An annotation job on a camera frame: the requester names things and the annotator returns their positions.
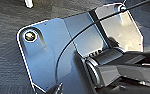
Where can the round silver base bolt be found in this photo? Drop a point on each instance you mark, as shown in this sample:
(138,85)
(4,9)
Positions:
(30,35)
(119,6)

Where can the white furniture leg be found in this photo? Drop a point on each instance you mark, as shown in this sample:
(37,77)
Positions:
(29,3)

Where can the grey robot torso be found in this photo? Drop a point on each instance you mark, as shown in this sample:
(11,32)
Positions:
(117,70)

